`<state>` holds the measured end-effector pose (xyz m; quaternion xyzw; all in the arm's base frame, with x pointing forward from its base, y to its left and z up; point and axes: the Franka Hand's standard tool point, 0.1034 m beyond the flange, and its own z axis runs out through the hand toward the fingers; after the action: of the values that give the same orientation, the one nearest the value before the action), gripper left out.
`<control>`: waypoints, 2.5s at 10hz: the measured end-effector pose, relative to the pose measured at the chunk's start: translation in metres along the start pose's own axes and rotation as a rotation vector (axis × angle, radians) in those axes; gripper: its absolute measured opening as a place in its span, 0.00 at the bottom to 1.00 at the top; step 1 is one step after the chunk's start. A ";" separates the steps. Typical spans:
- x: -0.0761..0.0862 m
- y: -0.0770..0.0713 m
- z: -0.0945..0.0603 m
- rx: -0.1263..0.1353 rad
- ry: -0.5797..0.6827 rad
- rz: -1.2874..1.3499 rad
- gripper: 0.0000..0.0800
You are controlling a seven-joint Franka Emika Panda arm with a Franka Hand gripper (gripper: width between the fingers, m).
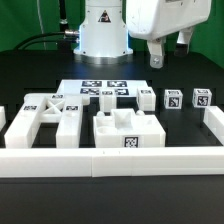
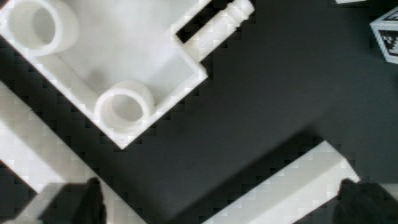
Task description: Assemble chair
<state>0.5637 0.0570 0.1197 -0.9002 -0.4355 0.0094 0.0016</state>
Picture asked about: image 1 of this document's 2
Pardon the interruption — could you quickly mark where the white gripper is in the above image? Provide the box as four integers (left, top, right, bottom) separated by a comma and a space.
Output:
126, 0, 212, 69

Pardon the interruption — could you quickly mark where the white chair seat part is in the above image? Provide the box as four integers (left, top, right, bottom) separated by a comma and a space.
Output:
93, 108, 166, 148

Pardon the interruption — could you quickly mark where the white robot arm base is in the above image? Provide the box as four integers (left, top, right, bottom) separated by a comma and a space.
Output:
74, 0, 133, 65

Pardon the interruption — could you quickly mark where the small white center block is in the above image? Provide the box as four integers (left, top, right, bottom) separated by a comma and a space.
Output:
99, 90, 117, 112

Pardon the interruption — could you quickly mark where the white right fence wall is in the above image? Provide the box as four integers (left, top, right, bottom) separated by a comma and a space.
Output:
203, 106, 224, 146

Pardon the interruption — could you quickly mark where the white fence wall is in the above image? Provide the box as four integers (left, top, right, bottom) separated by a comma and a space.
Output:
203, 106, 224, 146
0, 106, 6, 131
0, 147, 224, 178

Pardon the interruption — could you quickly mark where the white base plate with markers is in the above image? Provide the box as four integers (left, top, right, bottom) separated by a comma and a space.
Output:
56, 79, 152, 105

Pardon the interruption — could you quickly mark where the black cable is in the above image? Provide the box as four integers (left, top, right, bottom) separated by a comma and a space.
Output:
13, 29, 81, 51

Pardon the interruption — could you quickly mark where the white front fence wall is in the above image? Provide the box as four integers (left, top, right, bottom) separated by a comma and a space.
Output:
0, 147, 224, 178

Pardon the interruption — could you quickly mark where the white chair back frame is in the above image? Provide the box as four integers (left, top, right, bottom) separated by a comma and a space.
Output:
4, 93, 90, 149

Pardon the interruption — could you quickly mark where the white left fence wall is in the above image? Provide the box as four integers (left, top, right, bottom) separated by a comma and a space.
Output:
0, 106, 6, 131

